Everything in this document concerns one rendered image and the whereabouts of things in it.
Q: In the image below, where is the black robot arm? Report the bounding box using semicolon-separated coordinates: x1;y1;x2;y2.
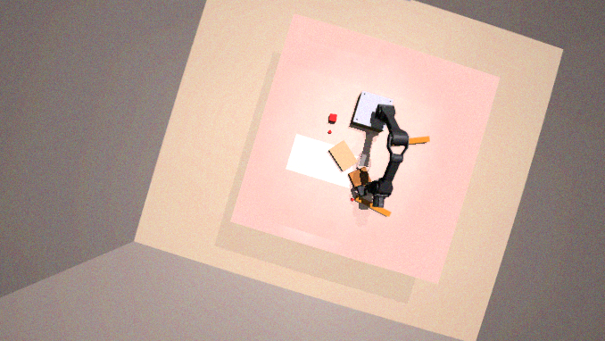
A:
371;104;410;208

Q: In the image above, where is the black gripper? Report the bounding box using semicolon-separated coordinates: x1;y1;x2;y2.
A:
356;179;378;197

